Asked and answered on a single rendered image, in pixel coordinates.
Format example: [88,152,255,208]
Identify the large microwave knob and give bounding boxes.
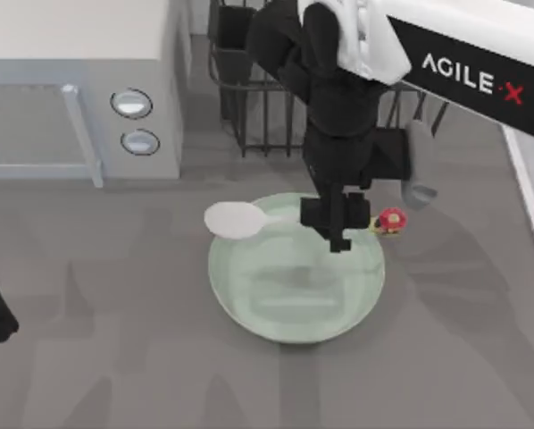
[109,87,154,121]

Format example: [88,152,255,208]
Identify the red toy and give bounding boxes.
[368,206,408,237]

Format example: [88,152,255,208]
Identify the pale microwave oven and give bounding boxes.
[0,0,193,189]

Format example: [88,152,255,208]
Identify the pale green plate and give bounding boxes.
[207,192,387,346]

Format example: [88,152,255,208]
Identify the small microwave knob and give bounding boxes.
[119,128,162,158]

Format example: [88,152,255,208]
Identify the microwave door handle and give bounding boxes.
[60,83,105,189]

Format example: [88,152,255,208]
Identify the microwave door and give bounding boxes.
[0,83,105,189]

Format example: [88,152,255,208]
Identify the black wire rack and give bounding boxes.
[207,0,449,159]

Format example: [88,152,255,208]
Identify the white spoon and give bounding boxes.
[203,200,304,243]

